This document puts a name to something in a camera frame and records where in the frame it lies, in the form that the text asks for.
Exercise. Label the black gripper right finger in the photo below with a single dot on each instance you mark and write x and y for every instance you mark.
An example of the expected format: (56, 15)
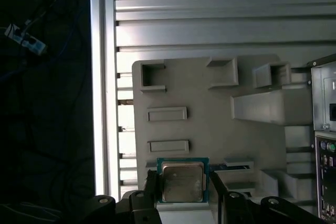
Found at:
(233, 208)

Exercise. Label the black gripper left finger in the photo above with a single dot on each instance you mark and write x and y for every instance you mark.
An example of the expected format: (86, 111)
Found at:
(141, 208)

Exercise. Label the silver green CPU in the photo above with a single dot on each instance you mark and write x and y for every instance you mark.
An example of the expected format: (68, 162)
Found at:
(181, 182)

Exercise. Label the grey parts rack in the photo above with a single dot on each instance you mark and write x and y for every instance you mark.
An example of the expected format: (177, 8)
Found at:
(210, 119)

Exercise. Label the black grey PC case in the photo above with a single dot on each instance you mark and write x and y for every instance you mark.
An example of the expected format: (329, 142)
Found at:
(319, 95)

